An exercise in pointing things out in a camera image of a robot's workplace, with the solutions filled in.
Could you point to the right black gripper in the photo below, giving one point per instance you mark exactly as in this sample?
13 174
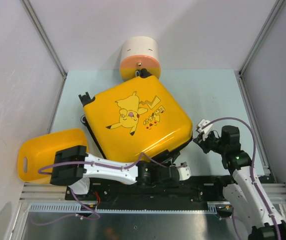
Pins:
202 143

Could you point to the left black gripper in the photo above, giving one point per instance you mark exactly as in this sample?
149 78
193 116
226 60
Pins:
169 163

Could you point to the yellow Pikachu suitcase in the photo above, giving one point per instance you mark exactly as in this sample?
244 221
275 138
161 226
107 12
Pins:
137 116

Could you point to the yellow plastic basket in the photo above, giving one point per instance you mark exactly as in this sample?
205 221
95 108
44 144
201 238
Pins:
40 152

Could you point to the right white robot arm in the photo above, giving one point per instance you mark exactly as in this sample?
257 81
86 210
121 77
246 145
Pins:
242 187

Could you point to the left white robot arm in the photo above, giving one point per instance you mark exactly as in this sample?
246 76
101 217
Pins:
74 167

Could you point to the pastel round drawer box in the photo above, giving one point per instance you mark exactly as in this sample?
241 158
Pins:
137 53

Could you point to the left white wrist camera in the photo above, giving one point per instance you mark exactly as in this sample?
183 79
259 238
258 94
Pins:
184 171

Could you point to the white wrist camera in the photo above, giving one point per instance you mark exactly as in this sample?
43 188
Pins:
184 171
204 127

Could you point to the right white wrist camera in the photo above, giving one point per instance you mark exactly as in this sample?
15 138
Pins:
204 127

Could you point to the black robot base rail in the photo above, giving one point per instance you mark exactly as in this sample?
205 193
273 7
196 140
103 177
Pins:
197 189

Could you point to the white slotted cable duct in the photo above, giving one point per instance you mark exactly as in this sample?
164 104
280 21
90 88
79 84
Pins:
193 208

